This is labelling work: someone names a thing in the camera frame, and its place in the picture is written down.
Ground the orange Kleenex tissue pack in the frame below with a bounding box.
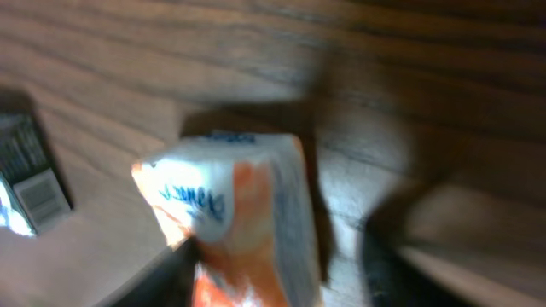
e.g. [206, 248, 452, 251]
[131, 131, 322, 307]

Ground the dark green Zam-Buk tin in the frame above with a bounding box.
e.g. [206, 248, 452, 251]
[1, 89, 73, 237]

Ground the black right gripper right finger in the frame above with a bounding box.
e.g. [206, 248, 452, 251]
[360, 221, 470, 307]

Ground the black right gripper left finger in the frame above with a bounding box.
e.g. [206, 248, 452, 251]
[97, 237, 200, 307]

